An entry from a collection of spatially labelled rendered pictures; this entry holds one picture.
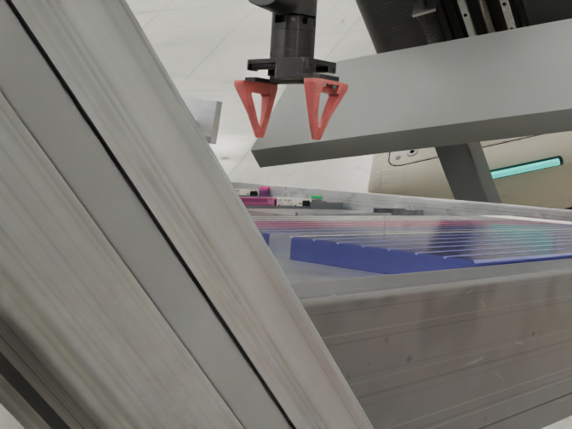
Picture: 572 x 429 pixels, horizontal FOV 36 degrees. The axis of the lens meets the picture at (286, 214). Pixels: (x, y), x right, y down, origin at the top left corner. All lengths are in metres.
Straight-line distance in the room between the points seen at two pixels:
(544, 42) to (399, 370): 1.19
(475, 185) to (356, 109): 0.24
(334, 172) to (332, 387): 2.25
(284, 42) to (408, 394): 0.88
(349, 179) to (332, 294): 2.13
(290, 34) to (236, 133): 1.71
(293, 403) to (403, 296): 0.10
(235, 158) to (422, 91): 1.35
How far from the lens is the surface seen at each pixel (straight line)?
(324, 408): 0.16
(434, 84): 1.41
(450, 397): 0.29
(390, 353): 0.25
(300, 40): 1.11
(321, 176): 2.41
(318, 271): 0.38
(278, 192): 1.09
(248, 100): 1.15
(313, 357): 0.16
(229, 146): 2.76
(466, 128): 1.31
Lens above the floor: 1.32
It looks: 34 degrees down
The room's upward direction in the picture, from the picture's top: 29 degrees counter-clockwise
